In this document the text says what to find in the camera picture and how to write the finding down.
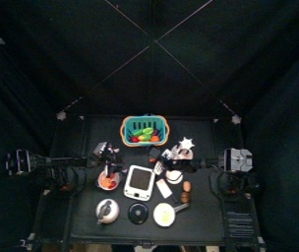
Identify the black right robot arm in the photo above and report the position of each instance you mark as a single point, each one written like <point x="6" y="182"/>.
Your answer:
<point x="231" y="161"/>

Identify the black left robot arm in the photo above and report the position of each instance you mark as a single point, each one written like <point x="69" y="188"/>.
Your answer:
<point x="46" y="161"/>

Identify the orange toy carrot piece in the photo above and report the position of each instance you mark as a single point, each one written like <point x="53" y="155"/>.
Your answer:
<point x="152" y="160"/>

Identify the silver pan with yellow inside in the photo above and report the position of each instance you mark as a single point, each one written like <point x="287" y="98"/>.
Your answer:
<point x="164" y="214"/>

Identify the pink toy plate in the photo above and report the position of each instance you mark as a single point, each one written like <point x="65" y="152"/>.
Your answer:
<point x="183" y="154"/>

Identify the silver bowl with toy food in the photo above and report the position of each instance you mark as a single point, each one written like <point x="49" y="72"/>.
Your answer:
<point x="108" y="183"/>

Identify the small black toy box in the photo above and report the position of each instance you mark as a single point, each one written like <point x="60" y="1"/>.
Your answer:
<point x="153" y="152"/>

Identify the small white bowl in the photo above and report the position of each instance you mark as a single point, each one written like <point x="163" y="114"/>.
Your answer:
<point x="173" y="178"/>

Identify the white toy knife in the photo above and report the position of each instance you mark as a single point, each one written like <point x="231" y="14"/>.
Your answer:
<point x="164" y="188"/>

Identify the white star shaped toy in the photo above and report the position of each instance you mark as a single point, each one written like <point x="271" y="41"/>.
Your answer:
<point x="185" y="143"/>

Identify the orange toy egg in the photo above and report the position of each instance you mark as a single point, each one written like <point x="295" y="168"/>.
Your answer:
<point x="187" y="186"/>

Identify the orange toy fruit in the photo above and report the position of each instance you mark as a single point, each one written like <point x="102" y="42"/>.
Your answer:
<point x="155" y="138"/>

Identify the red toy tomato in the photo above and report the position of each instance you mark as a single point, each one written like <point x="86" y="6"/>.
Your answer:
<point x="133" y="139"/>

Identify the teal basket with orange rim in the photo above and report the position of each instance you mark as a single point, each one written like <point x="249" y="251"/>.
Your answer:
<point x="128" y="133"/>

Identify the yellow toy vegetable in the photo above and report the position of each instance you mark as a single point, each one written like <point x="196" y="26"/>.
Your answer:
<point x="144" y="138"/>

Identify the brown toy egg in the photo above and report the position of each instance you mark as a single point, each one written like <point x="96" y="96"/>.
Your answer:
<point x="184" y="197"/>

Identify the green toy vegetable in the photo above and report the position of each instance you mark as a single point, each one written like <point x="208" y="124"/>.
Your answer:
<point x="144" y="131"/>

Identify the silver toy kettle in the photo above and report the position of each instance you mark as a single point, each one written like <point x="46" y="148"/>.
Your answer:
<point x="106" y="211"/>

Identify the white label sticker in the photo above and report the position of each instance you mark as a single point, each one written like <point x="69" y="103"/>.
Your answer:
<point x="239" y="223"/>

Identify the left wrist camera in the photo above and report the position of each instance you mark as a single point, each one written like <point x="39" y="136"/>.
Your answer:
<point x="100" y="148"/>

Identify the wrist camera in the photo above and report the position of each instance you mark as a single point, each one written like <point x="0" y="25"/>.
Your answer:
<point x="100" y="148"/>
<point x="167" y="154"/>

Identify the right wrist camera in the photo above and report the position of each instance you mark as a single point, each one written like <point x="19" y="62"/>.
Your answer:
<point x="167" y="154"/>

